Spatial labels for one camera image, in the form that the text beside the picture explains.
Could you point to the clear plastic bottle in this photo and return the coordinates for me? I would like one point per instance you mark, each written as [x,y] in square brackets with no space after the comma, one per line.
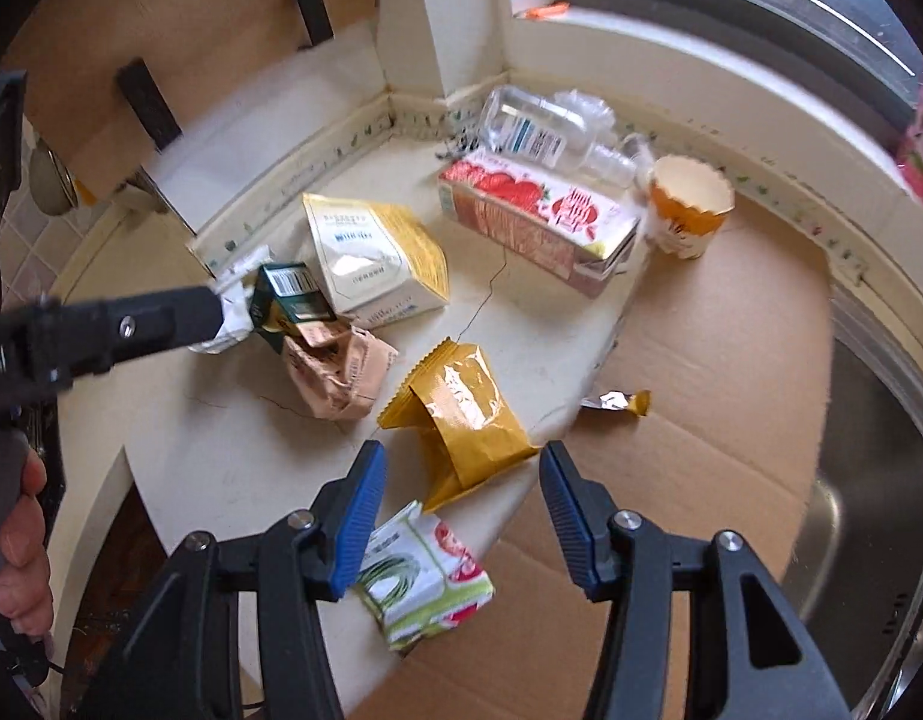
[532,131]

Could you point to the small orange item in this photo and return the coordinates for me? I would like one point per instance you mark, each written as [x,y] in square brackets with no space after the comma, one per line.
[544,12]

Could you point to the green white red wrapper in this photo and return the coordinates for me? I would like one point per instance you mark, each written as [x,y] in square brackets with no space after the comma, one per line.
[424,585]

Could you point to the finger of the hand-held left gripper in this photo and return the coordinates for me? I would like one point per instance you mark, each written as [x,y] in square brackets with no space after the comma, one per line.
[146,324]

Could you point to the person's left hand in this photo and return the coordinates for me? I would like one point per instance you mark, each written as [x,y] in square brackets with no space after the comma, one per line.
[23,555]

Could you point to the green drink carton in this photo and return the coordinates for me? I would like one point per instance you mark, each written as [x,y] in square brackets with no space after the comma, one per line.
[296,296]

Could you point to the small torn foil wrapper piece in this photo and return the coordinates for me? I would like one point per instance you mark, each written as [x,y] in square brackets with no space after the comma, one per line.
[633,403]

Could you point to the brown cardboard sheet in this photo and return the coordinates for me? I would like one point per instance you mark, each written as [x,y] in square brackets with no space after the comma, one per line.
[693,480]

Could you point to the orange and white paper cup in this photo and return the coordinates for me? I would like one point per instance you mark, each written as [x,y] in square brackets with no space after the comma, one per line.
[682,229]

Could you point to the dark window frame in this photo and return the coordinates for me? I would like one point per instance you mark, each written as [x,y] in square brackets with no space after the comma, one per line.
[768,22]

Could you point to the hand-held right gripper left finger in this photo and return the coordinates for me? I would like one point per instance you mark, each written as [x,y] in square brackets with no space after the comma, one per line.
[356,521]

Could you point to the crumpled brown paper bag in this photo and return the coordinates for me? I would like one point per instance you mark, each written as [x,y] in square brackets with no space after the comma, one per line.
[341,379]

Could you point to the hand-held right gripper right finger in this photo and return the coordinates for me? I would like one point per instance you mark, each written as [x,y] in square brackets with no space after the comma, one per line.
[570,521]

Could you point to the stainless steel sink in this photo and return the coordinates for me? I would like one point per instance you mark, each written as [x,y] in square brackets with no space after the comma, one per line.
[873,510]

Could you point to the black ribbed panel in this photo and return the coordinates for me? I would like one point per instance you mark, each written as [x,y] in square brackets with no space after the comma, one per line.
[0,150]

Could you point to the black wall bracket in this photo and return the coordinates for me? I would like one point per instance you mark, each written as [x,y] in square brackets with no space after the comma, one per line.
[311,7]
[145,101]

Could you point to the yellow foil wrapper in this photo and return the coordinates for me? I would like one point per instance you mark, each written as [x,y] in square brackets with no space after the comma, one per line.
[469,427]

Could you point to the pink printed package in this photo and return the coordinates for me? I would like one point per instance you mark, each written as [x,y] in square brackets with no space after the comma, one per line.
[922,154]

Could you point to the red strawberry print carton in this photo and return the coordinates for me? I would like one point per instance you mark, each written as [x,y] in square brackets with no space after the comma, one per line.
[529,217]

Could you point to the wooden wall board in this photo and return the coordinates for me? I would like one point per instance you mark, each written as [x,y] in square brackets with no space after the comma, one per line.
[169,15]

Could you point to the yellow and white pouch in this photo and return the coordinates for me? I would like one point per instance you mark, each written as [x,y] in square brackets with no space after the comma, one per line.
[371,255]

